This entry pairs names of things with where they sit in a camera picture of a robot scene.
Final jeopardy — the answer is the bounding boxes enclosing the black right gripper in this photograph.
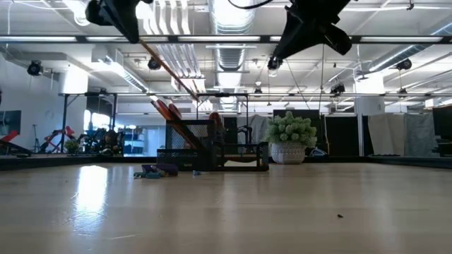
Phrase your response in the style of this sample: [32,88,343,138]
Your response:
[271,0,354,61]

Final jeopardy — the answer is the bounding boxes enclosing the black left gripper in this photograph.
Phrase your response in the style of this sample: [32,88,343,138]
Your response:
[85,0,155,44]

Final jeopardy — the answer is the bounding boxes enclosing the red-handled scissors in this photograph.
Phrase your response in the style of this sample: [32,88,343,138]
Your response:
[157,98,206,150]

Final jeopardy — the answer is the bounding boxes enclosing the black mesh desk organizer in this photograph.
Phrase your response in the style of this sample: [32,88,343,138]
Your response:
[156,119,270,173]

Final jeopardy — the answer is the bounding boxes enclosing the black office chair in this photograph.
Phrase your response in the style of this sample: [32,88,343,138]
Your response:
[231,125,254,146]

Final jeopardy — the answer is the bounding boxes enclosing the long ceiling light bar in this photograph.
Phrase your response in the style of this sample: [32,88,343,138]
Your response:
[0,34,452,45]

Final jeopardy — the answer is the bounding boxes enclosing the green plant in white pot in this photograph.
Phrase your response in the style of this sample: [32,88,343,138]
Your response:
[264,111,319,165]

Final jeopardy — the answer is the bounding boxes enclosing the black room partition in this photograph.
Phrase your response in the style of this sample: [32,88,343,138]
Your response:
[273,109,358,157]

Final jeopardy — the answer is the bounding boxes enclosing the person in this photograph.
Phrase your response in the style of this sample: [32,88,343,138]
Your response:
[102,129,123,156]
[208,111,225,133]

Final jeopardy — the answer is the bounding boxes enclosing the grey curtain partition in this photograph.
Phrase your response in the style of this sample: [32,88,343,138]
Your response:
[367,112,434,157]

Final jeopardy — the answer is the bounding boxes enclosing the small background plant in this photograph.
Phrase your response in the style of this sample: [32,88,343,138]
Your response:
[64,139,81,155]

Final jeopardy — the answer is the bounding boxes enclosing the dark background panel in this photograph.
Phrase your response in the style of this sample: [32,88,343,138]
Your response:
[432,105,452,158]

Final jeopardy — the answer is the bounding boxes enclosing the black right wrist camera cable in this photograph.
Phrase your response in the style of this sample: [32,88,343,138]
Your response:
[227,0,275,11]

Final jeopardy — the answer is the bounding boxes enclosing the silver ventilation duct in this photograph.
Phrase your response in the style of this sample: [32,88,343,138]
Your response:
[208,0,258,71]

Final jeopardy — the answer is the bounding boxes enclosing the black aluminium table frame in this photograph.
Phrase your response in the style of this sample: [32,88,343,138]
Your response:
[0,154,452,171]

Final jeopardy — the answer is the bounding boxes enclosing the dark wall screen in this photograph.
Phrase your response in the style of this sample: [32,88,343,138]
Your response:
[0,110,22,136]

